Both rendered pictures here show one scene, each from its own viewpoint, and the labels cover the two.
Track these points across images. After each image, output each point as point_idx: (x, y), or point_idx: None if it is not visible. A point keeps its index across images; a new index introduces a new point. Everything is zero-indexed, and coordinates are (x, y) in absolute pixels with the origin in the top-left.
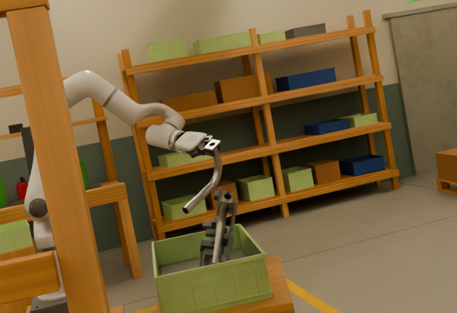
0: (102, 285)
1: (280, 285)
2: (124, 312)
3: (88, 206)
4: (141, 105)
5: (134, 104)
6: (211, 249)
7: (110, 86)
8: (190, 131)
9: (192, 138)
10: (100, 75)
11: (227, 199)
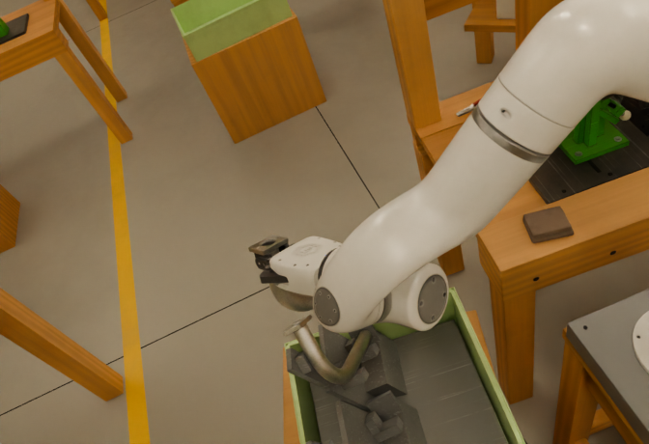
0: (391, 42)
1: (294, 427)
2: (491, 259)
3: None
4: (414, 189)
5: (429, 172)
6: (386, 428)
7: (491, 86)
8: (304, 268)
9: (304, 250)
10: (530, 46)
11: (301, 342)
